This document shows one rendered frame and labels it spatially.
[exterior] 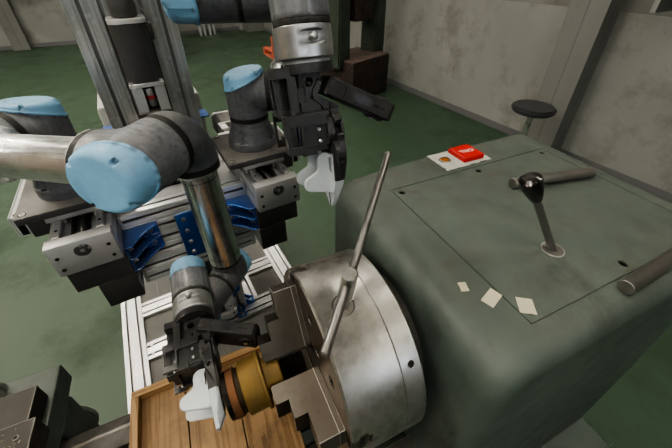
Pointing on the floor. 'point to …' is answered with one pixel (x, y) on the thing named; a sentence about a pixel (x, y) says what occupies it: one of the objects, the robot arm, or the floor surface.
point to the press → (363, 7)
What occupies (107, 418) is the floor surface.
